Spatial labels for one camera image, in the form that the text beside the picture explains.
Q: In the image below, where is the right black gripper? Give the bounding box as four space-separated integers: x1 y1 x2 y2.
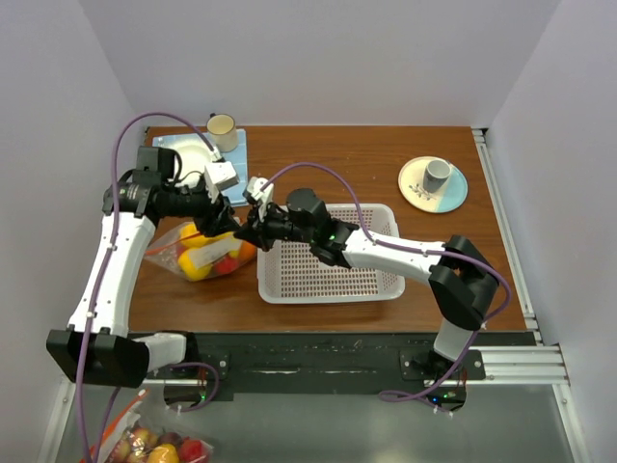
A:
235 197 315 253

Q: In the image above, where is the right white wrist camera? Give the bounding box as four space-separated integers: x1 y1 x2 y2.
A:
243 177 274 220

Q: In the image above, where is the aluminium frame rail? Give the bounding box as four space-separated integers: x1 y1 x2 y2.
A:
471 128 592 462

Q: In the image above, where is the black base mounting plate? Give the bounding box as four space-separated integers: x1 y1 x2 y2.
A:
127 331 486 414

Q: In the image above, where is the fake yellow pepper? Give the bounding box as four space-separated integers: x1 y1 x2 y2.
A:
177 248 216 282

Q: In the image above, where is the white bowl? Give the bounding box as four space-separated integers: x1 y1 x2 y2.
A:
165 137 210 188

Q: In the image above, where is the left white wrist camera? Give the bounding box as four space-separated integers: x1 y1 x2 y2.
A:
203 159 239 203

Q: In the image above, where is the white perforated plastic basket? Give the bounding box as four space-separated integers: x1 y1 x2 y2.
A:
257 203 406 306

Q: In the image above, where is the fake red apple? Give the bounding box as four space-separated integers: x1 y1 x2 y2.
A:
211 255 239 276

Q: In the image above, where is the clear zip top bag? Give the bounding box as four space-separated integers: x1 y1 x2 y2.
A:
145 222 257 282

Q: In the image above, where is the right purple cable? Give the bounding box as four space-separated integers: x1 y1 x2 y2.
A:
262 162 512 404

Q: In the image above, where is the purple cable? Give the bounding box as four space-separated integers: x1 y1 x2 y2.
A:
262 162 512 404
74 111 226 463

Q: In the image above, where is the beige enamel mug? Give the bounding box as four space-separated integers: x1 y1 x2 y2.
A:
206 113 239 152

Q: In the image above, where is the grey cup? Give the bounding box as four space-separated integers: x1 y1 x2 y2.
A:
423 158 452 192

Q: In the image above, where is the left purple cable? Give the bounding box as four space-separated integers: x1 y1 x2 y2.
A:
74 111 226 463

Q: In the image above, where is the fake orange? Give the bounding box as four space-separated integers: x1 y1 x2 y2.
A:
238 241 257 263

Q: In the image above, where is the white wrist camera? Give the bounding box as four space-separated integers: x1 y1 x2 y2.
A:
203 159 239 203
243 177 274 220

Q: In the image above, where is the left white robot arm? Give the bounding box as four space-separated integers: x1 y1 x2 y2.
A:
46 147 239 388

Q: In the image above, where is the fake yellow lemon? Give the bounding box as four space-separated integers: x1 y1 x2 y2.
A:
179 222 206 248

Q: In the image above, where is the pink and blue plate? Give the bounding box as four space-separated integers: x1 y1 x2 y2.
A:
397 156 469 214

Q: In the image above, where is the blue checked cloth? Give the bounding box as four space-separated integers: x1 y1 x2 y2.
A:
152 129 248 206

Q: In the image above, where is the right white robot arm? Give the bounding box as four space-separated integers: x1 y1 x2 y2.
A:
236 179 507 379

